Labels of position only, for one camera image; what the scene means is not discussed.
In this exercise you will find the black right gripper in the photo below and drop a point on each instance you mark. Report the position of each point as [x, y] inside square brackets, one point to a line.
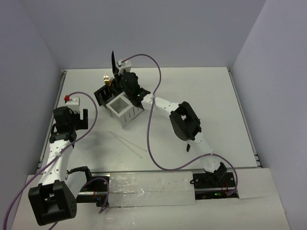
[119, 76]

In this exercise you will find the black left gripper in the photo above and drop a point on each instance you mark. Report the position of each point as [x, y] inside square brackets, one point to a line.
[82, 124]

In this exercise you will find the white chopstick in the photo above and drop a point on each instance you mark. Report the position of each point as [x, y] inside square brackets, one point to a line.
[128, 141]
[127, 145]

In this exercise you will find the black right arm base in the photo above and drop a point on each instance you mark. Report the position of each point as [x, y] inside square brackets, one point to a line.
[217, 185]

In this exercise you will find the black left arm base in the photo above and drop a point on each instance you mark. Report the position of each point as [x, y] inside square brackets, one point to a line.
[87, 188]

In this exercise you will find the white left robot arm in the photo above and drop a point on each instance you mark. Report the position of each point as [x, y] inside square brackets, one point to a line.
[54, 198]

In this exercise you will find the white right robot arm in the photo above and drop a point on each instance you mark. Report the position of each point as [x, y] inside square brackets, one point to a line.
[184, 121]

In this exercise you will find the black utensil caddy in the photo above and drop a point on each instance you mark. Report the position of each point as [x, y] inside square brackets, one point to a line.
[106, 94]

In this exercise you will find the white utensil caddy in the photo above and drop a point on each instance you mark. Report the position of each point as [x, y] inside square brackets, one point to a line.
[122, 109]

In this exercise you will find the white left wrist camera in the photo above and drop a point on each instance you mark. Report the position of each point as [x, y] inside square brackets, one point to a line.
[73, 103]

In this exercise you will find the aluminium table rail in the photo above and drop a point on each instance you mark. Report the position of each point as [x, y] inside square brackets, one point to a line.
[42, 156]

